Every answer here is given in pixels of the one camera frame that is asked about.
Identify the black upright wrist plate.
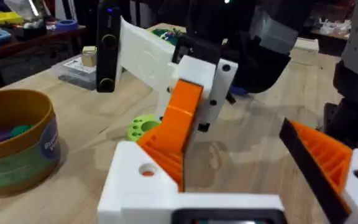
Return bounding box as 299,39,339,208
95,0,123,94

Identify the brown round toy tub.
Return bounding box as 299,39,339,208
0,88,62,197

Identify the blue tape roll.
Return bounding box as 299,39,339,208
53,19,80,32

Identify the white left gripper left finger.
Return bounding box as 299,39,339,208
97,141,180,224

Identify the dark wooden side table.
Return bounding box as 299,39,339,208
0,24,87,94

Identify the green board with blocks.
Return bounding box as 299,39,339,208
152,27,186,47

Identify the white orange left gripper right finger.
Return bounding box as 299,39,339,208
279,117,358,224

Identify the orange ribbed wedge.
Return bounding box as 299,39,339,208
136,78,205,192

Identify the clear plastic box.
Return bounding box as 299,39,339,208
52,55,98,91

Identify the small beige block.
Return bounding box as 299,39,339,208
81,45,98,68

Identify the yellow flat box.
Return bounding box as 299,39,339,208
0,10,24,25

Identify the green disc with holes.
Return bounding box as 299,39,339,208
126,113,162,143

